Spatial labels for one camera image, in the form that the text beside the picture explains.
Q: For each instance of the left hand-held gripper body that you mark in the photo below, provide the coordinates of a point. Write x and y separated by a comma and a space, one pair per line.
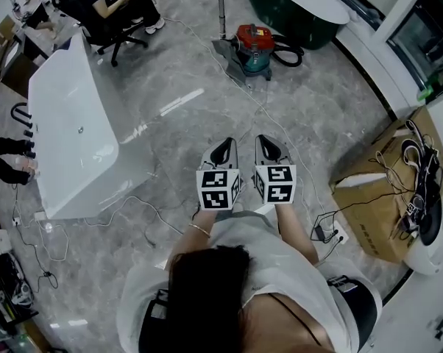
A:
214, 189

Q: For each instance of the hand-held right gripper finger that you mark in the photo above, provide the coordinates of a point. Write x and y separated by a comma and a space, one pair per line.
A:
260, 153
282, 154

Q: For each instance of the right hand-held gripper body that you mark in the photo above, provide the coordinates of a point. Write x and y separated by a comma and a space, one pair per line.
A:
278, 184

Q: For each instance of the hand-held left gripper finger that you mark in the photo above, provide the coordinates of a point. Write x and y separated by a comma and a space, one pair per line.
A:
234, 154
211, 153

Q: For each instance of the grey floor nozzle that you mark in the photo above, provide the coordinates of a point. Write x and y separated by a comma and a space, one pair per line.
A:
229, 59

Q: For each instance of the metal vacuum cleaner wand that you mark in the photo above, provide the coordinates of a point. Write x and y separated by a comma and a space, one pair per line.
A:
221, 6

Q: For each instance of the person's right forearm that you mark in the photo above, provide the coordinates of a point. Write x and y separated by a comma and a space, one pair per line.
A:
295, 230

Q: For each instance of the person's left forearm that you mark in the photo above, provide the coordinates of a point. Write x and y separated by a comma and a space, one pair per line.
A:
195, 241

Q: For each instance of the red and green vacuum canister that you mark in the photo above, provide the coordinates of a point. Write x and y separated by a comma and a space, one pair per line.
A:
254, 48

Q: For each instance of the white floor socket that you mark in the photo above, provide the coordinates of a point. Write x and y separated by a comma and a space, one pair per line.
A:
39, 216

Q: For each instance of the black power adapter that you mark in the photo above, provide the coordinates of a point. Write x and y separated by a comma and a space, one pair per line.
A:
320, 230

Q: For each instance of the person's white shirt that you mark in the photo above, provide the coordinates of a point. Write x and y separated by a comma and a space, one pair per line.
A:
251, 256

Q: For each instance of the white power strip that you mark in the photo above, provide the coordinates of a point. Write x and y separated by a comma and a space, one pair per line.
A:
340, 232

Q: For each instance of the brown cardboard box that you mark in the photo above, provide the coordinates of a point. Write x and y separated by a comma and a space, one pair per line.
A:
376, 197

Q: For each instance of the dark green bathtub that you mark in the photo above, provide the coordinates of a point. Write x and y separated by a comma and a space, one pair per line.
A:
291, 13

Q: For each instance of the white bathtub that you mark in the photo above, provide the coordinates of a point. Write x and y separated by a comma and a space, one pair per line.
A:
70, 123

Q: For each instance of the black office chair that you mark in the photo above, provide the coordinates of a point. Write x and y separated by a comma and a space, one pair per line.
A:
107, 37

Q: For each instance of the white round appliance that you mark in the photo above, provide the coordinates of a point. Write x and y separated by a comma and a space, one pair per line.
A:
433, 256

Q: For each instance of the black bathtub faucet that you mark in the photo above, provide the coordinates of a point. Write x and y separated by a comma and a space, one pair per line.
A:
23, 118

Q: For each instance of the white office desk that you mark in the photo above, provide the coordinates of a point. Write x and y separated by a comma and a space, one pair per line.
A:
41, 39

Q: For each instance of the small white box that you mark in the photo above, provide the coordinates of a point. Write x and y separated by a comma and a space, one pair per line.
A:
2, 241

